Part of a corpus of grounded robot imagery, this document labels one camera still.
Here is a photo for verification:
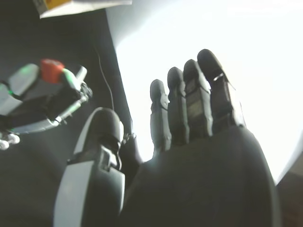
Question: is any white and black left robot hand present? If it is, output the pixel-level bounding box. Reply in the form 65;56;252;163
53;48;282;227

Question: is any red cylinder with white X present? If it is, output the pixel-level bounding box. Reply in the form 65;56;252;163
39;58;65;84

